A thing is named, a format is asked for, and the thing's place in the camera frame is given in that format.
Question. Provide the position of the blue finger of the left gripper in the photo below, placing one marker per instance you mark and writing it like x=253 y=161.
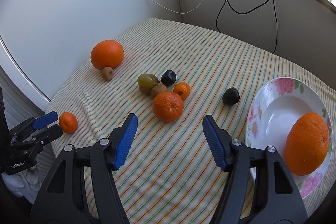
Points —
x=45 y=120
x=43 y=138

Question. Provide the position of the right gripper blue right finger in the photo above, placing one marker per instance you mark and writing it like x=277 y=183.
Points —
x=211 y=132

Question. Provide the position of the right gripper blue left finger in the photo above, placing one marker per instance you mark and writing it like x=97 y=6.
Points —
x=122 y=138

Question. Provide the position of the small mandarin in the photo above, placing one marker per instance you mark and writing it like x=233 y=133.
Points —
x=183 y=89
x=68 y=123

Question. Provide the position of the medium tangerine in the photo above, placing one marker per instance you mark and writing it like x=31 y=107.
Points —
x=168 y=106

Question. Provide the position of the brown kiwi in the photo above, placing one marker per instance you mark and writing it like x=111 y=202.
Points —
x=157 y=90
x=107 y=73

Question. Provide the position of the large orange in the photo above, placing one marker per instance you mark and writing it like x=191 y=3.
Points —
x=107 y=53
x=307 y=144

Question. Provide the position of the white gloved left hand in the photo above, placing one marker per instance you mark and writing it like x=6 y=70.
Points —
x=24 y=184

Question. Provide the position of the dark plum alone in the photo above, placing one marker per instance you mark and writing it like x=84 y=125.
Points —
x=231 y=96

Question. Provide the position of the green apple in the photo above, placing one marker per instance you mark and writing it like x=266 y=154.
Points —
x=146 y=82

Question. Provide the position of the small mandarin in cluster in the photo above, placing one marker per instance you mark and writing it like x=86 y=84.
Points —
x=183 y=89

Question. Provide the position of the brown kiwi by orange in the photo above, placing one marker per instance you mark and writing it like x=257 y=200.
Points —
x=107 y=73

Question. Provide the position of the floral white plate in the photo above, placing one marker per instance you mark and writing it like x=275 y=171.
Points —
x=273 y=112

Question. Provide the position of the dark plum in cluster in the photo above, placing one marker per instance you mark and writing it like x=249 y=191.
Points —
x=168 y=78

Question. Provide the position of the striped tablecloth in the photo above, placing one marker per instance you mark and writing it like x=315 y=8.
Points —
x=169 y=175

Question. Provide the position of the large orange by wall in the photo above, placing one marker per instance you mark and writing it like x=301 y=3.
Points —
x=107 y=53

